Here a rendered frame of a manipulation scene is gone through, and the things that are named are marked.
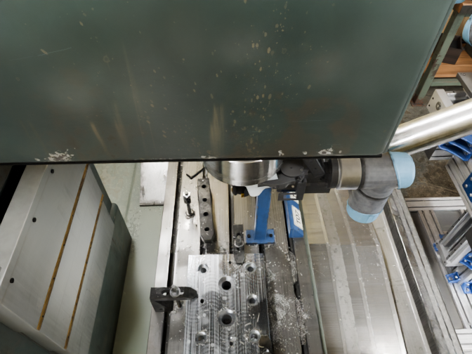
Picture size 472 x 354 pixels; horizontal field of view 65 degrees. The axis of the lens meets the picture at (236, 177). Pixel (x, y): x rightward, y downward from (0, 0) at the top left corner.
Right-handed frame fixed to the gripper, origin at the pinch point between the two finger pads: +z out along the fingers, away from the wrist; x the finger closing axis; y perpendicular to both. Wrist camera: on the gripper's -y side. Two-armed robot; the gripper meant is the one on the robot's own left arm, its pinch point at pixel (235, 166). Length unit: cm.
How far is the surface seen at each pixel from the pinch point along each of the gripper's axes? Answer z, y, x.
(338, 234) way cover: -41, 71, 25
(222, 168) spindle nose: 2.4, -7.7, -7.1
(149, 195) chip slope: 39, 82, 54
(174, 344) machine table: 18, 57, -18
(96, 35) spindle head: 14.5, -35.5, -12.6
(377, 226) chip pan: -61, 80, 34
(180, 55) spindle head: 6.1, -33.1, -12.5
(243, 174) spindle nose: -1.1, -7.1, -8.0
